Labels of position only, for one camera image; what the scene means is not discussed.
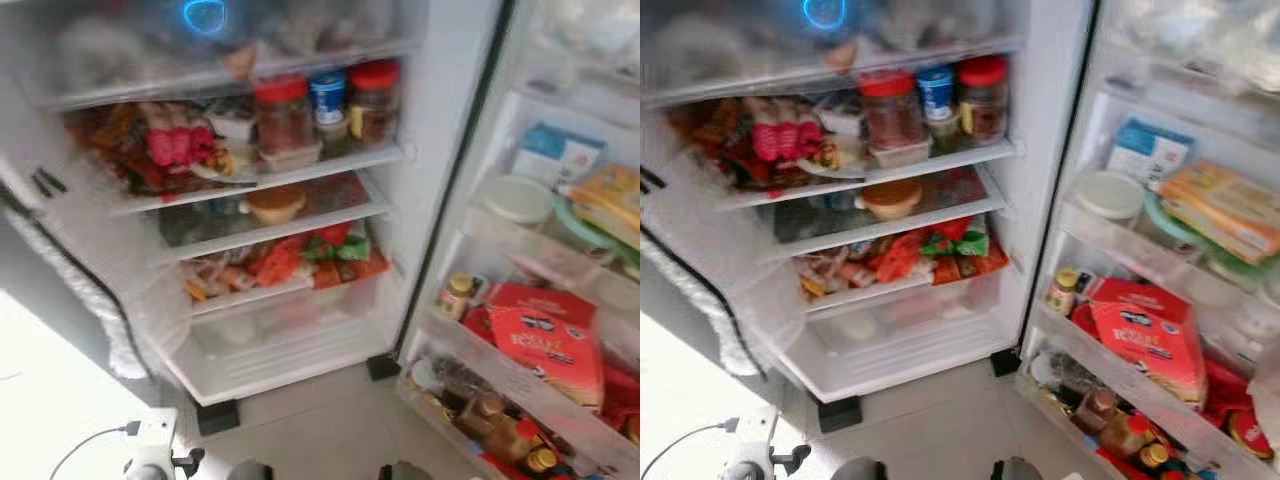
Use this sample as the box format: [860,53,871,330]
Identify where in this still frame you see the orange snack packet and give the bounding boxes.
[320,255,391,291]
[935,250,1011,286]

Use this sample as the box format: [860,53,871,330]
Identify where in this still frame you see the clear crisper drawer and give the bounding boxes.
[130,265,406,406]
[745,262,1026,401]

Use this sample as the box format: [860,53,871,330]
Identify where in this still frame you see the green plate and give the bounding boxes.
[550,190,641,266]
[1143,190,1280,281]

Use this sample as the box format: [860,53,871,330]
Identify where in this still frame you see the orange round food container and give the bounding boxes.
[862,178,923,221]
[245,185,308,226]

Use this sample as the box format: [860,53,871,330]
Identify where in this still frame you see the red biscuit box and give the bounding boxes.
[485,282,606,411]
[1085,278,1209,406]

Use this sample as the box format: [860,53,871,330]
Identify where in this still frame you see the blue and white carton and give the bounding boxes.
[512,122,606,186]
[1105,118,1196,186]

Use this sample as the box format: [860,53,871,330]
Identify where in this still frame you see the brown sauce bottle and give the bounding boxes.
[1100,412,1151,459]
[1075,388,1119,436]
[490,415,546,461]
[455,392,506,441]

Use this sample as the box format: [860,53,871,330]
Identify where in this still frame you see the red foil packet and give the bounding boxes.
[600,365,641,441]
[1200,360,1253,426]

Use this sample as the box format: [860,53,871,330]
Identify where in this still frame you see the dark red lid jar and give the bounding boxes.
[958,55,1009,146]
[348,60,401,149]

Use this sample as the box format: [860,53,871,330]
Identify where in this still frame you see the clear fridge door bin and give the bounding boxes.
[415,300,641,471]
[1055,200,1280,321]
[1030,300,1280,471]
[455,205,641,311]

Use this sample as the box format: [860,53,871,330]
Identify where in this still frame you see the green snack packet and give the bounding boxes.
[920,230,991,259]
[305,235,371,263]

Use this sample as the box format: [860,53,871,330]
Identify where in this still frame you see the large red lid jar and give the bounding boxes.
[253,75,316,156]
[858,70,926,151]

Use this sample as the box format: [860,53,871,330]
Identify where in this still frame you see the pale snack packet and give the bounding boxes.
[185,255,251,301]
[800,250,866,299]

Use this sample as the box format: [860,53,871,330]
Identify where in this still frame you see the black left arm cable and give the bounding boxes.
[50,422,141,480]
[645,418,741,480]

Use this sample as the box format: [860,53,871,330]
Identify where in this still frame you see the white fridge door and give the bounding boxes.
[0,150,151,381]
[1015,0,1280,480]
[400,0,641,480]

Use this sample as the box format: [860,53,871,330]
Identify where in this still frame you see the pile of red food packets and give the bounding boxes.
[668,98,861,191]
[70,100,251,196]

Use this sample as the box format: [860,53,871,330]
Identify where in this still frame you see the clear glass fridge shelf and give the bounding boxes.
[150,172,393,263]
[715,138,1021,211]
[645,35,1026,106]
[105,140,411,216]
[765,165,1006,259]
[30,40,421,109]

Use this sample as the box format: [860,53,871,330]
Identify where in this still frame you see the yellow orange food packages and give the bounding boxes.
[570,165,641,249]
[1160,160,1280,263]

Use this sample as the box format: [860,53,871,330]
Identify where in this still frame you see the blue glowing control ring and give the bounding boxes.
[183,0,229,36]
[802,0,849,31]

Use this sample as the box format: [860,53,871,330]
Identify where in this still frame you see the small yellow lid jar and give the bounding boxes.
[1045,267,1081,316]
[437,273,474,321]

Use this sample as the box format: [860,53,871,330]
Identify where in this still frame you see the white fridge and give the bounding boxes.
[640,0,1096,406]
[0,0,506,411]

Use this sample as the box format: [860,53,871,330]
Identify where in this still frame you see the blue lid jar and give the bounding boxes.
[310,68,348,131]
[917,65,956,126]

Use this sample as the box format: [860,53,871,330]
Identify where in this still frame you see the clear plastic food box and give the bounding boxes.
[262,140,323,171]
[868,138,931,168]

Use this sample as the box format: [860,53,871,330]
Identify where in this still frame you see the white round lidded tub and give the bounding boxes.
[480,175,554,226]
[1075,170,1146,221]

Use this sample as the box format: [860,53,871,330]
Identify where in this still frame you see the red snack packet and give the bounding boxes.
[255,240,306,286]
[870,235,921,283]

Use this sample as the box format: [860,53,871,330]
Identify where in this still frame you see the pink sausage pack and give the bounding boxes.
[750,122,823,163]
[145,125,216,169]

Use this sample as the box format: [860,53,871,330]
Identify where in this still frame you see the white plate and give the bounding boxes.
[190,158,261,184]
[798,153,871,180]

